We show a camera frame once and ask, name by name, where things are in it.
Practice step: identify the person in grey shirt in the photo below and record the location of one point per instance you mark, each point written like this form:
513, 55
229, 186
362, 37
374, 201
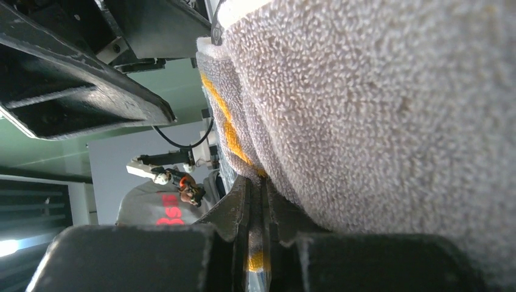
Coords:
155, 204

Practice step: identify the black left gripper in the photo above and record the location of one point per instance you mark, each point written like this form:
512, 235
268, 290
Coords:
62, 62

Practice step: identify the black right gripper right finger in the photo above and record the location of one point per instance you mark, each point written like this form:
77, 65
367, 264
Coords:
307, 257

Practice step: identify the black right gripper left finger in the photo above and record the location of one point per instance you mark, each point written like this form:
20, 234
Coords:
209, 255

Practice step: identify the yellow grey patterned towel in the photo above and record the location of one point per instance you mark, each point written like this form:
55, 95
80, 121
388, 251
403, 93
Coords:
376, 116

